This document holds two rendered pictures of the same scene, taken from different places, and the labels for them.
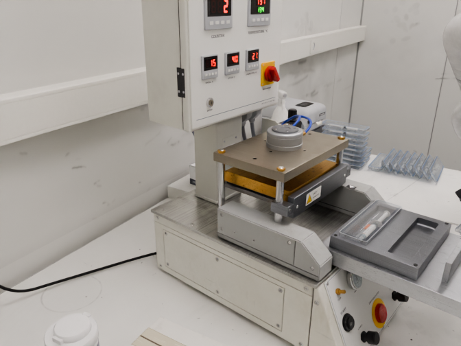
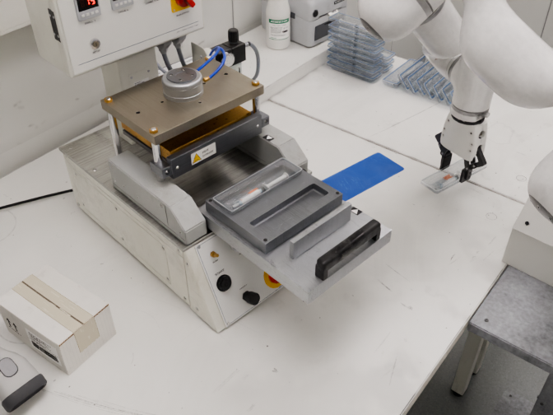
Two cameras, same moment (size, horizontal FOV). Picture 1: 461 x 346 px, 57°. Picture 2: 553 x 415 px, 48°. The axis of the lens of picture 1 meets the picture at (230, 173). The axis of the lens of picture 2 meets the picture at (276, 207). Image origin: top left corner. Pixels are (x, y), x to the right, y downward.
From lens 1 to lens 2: 0.55 m
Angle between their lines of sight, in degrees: 18
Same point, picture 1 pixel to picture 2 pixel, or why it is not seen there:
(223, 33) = not seen: outside the picture
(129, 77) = not seen: outside the picture
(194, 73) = (67, 16)
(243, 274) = (136, 227)
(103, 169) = (25, 89)
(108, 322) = (12, 261)
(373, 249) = (237, 220)
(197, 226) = (99, 172)
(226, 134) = (133, 70)
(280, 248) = (156, 209)
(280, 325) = (169, 279)
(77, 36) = not seen: outside the picture
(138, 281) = (54, 219)
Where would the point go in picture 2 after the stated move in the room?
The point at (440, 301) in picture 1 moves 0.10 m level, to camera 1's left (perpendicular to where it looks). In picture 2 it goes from (279, 277) to (221, 272)
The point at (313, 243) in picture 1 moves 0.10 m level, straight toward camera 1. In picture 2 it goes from (183, 207) to (158, 243)
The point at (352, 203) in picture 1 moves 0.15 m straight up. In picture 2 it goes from (269, 156) to (269, 93)
